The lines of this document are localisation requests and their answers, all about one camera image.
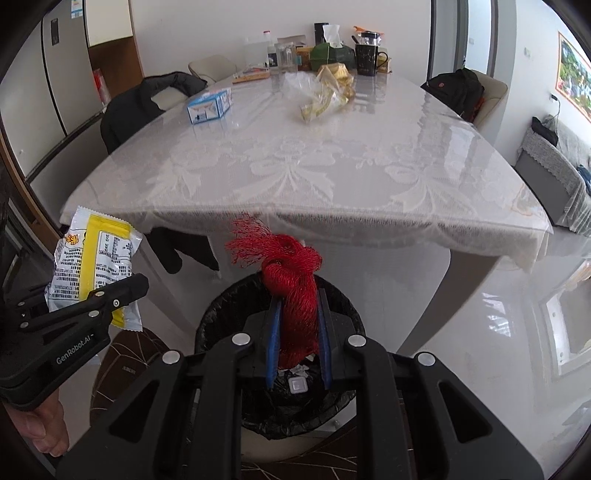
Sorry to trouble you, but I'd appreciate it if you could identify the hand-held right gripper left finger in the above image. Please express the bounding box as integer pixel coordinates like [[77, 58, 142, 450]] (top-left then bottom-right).
[[55, 288, 282, 480]]

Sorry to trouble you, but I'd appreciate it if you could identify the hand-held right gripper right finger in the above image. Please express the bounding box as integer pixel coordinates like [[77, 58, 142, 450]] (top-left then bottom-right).
[[316, 288, 546, 480]]

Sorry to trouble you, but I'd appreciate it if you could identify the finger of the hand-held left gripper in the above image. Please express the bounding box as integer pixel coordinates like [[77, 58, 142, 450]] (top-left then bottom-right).
[[18, 273, 150, 335], [0, 282, 49, 324]]

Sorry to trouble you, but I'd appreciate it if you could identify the red mesh net bag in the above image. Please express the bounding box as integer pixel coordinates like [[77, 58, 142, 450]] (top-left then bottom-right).
[[225, 212, 322, 369]]

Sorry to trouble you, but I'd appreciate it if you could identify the yellow white snack packet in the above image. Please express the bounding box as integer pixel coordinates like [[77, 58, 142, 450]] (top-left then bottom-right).
[[45, 206, 145, 332]]

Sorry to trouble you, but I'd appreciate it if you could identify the black lined trash bin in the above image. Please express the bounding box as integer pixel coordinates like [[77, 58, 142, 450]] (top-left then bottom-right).
[[194, 272, 365, 439]]

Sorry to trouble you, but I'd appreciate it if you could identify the blue white carton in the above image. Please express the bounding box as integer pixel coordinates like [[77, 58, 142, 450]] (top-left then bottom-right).
[[186, 89, 233, 125]]

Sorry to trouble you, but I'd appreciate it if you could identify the clear plastic bag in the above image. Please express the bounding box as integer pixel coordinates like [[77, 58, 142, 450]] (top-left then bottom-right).
[[281, 71, 342, 124]]

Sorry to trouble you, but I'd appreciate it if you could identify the gold foil bag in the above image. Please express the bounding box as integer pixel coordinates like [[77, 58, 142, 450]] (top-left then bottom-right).
[[315, 64, 357, 100]]

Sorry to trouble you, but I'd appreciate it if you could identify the person's left hand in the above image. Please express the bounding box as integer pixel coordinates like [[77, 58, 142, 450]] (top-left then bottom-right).
[[21, 392, 70, 457]]

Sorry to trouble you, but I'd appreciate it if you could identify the white lace tablecloth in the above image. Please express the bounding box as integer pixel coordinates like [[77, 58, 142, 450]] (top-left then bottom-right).
[[59, 71, 554, 273]]

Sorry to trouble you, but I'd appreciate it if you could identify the black jacket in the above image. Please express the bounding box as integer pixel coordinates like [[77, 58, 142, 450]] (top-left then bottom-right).
[[100, 71, 220, 274]]

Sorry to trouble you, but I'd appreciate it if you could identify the beige dining chair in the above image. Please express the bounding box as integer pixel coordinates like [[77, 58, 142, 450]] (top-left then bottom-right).
[[152, 88, 185, 112], [188, 55, 238, 86], [471, 69, 509, 134]]

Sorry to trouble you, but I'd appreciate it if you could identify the red packaging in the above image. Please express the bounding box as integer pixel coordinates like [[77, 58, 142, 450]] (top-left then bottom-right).
[[92, 69, 112, 104]]

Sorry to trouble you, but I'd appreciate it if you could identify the silver refrigerator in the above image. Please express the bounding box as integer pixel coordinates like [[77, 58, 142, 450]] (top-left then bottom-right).
[[0, 0, 109, 185]]

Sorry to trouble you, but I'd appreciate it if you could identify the white and wood cabinet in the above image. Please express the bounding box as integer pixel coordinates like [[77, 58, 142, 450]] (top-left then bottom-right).
[[83, 0, 144, 107]]

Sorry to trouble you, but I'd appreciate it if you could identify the grey covered sofa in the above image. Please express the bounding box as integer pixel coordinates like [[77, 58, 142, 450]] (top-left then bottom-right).
[[515, 115, 591, 236]]

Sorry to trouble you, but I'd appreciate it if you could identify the black backpack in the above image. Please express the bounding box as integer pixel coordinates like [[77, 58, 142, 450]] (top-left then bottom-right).
[[420, 68, 485, 123]]

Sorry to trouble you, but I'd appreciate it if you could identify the clear bottle red cap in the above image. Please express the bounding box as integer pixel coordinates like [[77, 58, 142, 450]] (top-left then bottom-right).
[[245, 31, 273, 70]]

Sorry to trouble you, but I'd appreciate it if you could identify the green tissue box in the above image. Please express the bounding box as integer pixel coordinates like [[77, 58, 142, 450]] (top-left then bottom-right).
[[310, 24, 356, 72]]

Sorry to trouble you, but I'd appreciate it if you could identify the black mug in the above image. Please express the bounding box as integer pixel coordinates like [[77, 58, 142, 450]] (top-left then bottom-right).
[[355, 44, 389, 76]]

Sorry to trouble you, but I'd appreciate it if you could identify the black bag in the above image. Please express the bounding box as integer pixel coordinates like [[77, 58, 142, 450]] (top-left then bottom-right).
[[531, 117, 559, 144]]

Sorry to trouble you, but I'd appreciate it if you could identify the framed landscape painting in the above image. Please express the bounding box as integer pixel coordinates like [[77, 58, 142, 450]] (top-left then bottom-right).
[[555, 31, 591, 114]]

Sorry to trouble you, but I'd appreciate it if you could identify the grey door frame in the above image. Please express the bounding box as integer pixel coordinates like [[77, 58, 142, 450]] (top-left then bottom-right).
[[455, 0, 499, 79]]

